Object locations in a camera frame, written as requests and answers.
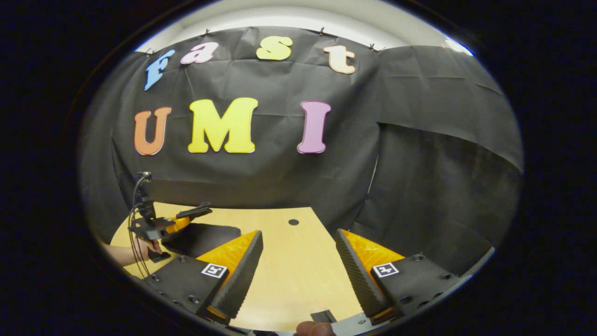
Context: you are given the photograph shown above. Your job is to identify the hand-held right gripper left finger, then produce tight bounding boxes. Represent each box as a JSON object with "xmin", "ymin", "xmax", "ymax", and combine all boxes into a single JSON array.
[{"xmin": 144, "ymin": 230, "xmax": 264, "ymax": 325}]

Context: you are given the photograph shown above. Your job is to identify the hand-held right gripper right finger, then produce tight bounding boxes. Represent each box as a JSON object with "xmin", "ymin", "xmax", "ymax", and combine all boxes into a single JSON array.
[{"xmin": 335, "ymin": 229, "xmax": 469, "ymax": 326}]

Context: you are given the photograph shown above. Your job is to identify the dark grey jeans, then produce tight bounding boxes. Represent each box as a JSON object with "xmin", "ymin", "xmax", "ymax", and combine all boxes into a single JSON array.
[{"xmin": 161, "ymin": 223, "xmax": 242, "ymax": 258}]

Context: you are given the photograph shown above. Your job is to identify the black backdrop cloth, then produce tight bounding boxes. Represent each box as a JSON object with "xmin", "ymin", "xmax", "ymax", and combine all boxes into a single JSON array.
[{"xmin": 78, "ymin": 26, "xmax": 524, "ymax": 276}]

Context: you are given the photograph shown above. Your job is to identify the small ceiling light panel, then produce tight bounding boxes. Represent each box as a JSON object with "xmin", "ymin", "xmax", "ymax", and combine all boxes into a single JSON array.
[{"xmin": 442, "ymin": 39, "xmax": 475, "ymax": 57}]

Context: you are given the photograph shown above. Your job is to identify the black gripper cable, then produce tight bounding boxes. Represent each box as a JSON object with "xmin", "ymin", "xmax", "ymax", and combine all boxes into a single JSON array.
[{"xmin": 128, "ymin": 175, "xmax": 152, "ymax": 278}]

